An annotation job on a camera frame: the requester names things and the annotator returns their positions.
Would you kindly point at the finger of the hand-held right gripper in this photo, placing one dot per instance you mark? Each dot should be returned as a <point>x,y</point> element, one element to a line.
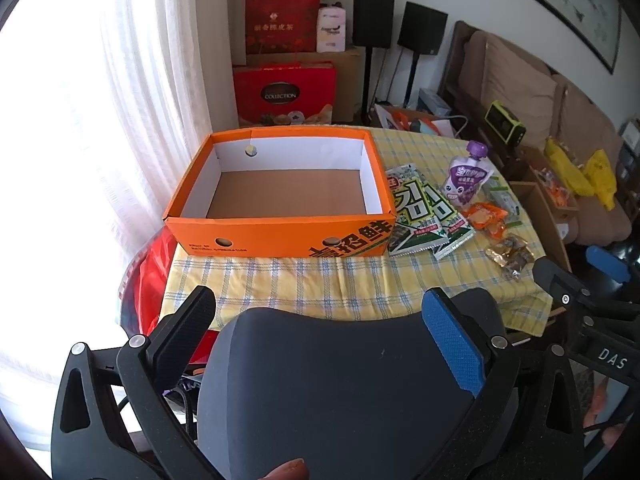
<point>560,282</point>
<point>606,262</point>

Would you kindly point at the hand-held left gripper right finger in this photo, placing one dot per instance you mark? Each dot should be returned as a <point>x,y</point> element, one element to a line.
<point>450,345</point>

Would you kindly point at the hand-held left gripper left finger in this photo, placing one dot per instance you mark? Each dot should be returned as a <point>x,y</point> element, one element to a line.
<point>185,330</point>

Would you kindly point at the green white snack packet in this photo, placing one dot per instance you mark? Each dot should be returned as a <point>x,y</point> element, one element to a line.
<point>500,195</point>

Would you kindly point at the green seaweed snack packet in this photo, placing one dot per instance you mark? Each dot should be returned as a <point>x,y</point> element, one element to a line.
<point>417,210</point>
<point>457,230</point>

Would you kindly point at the orange cardboard box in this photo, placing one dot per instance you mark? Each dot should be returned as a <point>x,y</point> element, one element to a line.
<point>280,242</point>

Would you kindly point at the purple jelly pouch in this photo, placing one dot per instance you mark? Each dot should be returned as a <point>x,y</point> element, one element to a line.
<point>465,180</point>

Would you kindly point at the person's right hand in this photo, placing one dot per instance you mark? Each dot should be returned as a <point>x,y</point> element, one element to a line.
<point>600,402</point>

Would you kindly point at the person's left hand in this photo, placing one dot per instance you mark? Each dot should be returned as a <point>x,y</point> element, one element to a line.
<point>287,470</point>

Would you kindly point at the brown sofa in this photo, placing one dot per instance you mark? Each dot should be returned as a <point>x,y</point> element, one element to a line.
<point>585,210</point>

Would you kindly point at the open brown cardboard box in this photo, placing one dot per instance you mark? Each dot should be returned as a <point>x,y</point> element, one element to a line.
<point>545,225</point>

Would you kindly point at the red plastic bag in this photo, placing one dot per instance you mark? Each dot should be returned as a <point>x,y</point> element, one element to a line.
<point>150,280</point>

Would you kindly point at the cardboard box with snacks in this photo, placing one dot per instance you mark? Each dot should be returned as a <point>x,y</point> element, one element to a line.
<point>552,200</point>

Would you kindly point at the yellow plastic bag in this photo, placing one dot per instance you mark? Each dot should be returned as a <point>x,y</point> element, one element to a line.
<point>600,175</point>
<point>565,167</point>

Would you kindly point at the grey storage boxes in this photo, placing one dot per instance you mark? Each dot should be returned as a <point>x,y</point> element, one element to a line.
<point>631,145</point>

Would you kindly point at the beige sofa cushion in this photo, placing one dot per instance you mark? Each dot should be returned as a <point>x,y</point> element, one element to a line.
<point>520,85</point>
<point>587,120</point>

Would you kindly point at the green black radio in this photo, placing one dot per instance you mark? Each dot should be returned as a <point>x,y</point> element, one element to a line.
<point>505,122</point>

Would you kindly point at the cardboard box with papers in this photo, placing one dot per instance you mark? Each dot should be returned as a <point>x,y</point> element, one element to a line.
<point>440,127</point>

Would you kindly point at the teal grey handheld device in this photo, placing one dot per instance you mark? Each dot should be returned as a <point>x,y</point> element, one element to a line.
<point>422,125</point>

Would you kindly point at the white blue product box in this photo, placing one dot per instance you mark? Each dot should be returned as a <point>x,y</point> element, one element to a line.
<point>435,102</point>

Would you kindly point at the printed paper sheet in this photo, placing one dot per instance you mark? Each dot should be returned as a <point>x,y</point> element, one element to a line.
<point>387,119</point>

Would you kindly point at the black speaker stand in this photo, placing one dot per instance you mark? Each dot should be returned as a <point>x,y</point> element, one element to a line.
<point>412,77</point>
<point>369,80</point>

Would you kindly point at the red gift box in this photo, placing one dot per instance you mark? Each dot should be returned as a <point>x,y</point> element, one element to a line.
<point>285,90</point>

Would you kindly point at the white curtain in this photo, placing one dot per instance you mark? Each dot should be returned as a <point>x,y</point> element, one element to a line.
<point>150,60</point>

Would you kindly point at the large brown cardboard box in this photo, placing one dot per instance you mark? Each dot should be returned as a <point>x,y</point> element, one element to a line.
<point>350,85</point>

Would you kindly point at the black speaker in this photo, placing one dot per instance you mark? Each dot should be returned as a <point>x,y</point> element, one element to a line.
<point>422,27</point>
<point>372,17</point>

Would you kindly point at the dark red gift bag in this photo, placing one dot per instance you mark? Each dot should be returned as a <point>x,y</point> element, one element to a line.
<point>280,25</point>

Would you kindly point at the white tissue pack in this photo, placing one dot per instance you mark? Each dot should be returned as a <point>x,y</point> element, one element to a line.
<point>331,30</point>

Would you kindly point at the framed wall painting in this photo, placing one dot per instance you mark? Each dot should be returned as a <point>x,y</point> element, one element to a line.
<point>575,5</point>

